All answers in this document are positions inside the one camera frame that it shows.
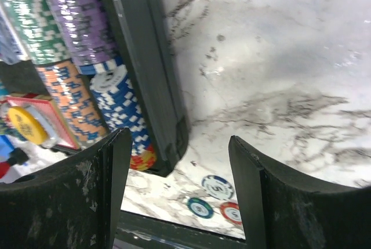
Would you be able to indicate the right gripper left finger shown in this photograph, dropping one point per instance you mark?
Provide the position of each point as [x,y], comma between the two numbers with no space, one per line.
[74,203]

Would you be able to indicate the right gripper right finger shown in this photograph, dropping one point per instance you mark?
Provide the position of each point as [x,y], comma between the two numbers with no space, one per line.
[282,207]

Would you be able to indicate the red poker chip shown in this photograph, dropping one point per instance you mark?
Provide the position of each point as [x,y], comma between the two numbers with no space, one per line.
[230,211]

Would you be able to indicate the green white poker chip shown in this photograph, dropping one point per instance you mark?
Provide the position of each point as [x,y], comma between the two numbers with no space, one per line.
[217,187]

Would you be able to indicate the red playing card deck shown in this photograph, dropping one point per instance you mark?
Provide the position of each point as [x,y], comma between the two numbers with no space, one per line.
[45,110]

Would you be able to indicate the yellow big blind button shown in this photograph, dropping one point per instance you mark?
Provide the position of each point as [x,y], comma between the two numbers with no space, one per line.
[27,125]

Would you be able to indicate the black poker set case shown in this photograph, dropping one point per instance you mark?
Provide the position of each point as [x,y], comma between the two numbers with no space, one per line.
[138,29]

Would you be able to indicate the red black marker cap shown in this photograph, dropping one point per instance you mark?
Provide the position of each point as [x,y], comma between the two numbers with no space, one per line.
[16,157]

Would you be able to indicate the green red chip stack row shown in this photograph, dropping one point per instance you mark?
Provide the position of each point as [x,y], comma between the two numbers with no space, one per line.
[38,30]

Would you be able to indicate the blue playing card deck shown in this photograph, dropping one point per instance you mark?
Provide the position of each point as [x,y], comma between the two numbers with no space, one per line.
[12,50]

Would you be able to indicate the purple blue chip stack row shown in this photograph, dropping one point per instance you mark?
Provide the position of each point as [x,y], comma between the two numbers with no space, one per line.
[87,34]

